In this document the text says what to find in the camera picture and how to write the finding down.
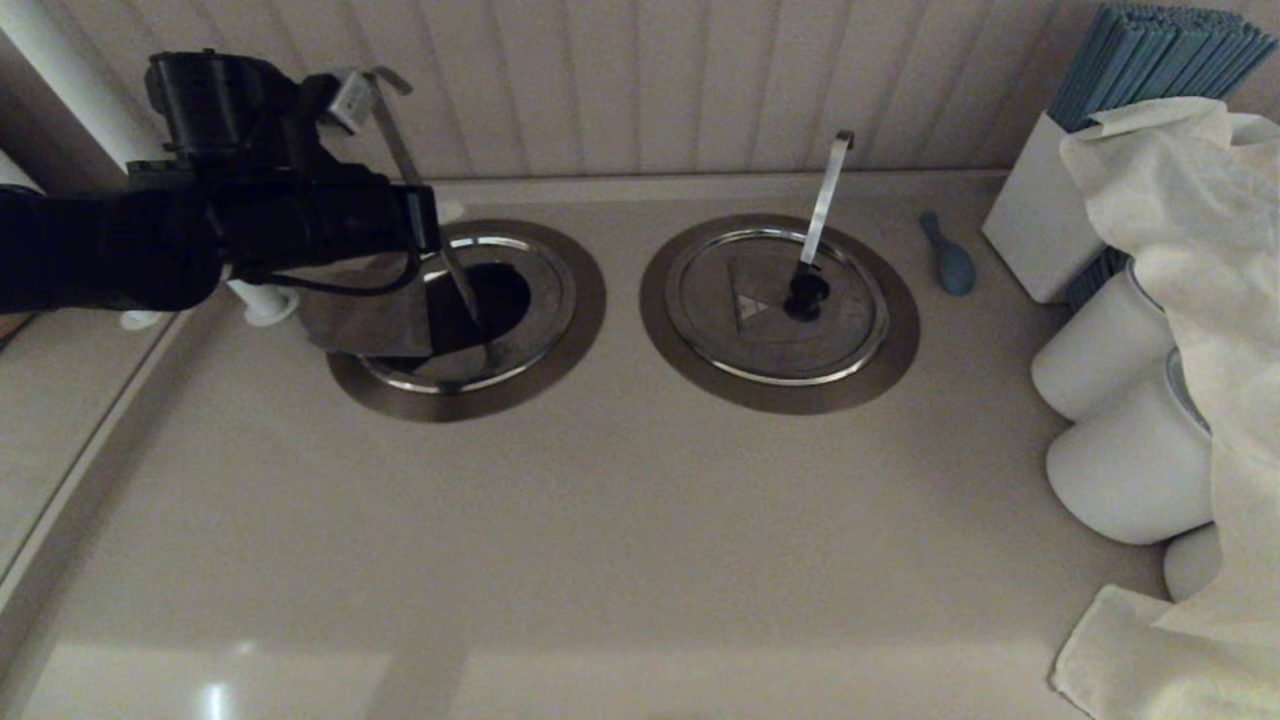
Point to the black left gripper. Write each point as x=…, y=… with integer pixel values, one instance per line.
x=320, y=220

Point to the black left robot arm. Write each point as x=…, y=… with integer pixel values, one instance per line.
x=100, y=250

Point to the right round metal lid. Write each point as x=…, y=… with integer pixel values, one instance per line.
x=780, y=402

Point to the blue plastic spoon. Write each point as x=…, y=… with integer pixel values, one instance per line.
x=953, y=268

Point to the steel soup pot insert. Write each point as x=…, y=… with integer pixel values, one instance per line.
x=500, y=300

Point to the white pole base flange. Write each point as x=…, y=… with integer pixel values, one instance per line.
x=270, y=312

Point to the long white pole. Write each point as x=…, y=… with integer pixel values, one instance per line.
x=70, y=80

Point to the short white pole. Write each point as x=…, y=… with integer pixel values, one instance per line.
x=15, y=172

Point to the white straw holder box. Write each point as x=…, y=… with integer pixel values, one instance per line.
x=1040, y=220

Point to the blue straws bundle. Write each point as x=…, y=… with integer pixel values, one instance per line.
x=1100, y=278
x=1150, y=55

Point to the white woven cloth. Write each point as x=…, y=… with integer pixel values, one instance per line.
x=1200, y=250

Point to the small white ceramic jar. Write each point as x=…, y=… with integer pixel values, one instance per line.
x=1190, y=565

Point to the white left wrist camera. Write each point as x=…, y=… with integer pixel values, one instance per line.
x=348, y=100

